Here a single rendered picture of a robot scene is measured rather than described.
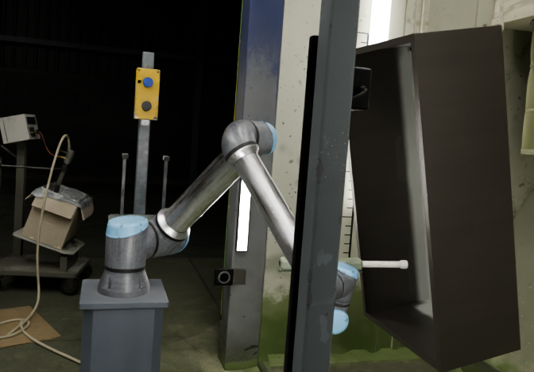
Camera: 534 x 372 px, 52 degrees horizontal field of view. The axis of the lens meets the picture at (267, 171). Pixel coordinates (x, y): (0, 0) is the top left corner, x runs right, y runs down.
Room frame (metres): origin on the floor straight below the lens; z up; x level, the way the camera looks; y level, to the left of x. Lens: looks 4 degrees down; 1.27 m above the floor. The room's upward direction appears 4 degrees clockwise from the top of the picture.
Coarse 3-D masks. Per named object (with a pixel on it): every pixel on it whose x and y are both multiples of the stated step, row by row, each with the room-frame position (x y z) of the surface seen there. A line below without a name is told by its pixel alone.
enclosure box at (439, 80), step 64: (384, 64) 2.47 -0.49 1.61; (448, 64) 1.87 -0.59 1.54; (384, 128) 2.48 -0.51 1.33; (448, 128) 1.88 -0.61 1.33; (384, 192) 2.49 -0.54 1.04; (448, 192) 1.89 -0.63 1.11; (384, 256) 2.50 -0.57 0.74; (448, 256) 1.90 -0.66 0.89; (512, 256) 1.99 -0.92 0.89; (384, 320) 2.40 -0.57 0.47; (448, 320) 1.91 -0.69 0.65; (512, 320) 2.00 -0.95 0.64
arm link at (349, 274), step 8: (344, 264) 1.72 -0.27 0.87; (344, 272) 1.66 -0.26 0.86; (352, 272) 1.66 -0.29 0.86; (344, 280) 1.64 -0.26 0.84; (352, 280) 1.66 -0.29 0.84; (344, 288) 1.63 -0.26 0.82; (352, 288) 1.67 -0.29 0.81; (344, 296) 1.67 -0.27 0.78; (336, 304) 1.67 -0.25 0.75; (344, 304) 1.68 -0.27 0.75
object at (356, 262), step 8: (280, 264) 1.99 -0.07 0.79; (288, 264) 1.98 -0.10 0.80; (352, 264) 2.00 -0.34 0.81; (360, 264) 2.01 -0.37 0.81; (368, 264) 2.02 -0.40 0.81; (376, 264) 2.03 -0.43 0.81; (384, 264) 2.03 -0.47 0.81; (392, 264) 2.03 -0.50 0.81; (400, 264) 2.04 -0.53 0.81; (360, 272) 2.02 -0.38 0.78
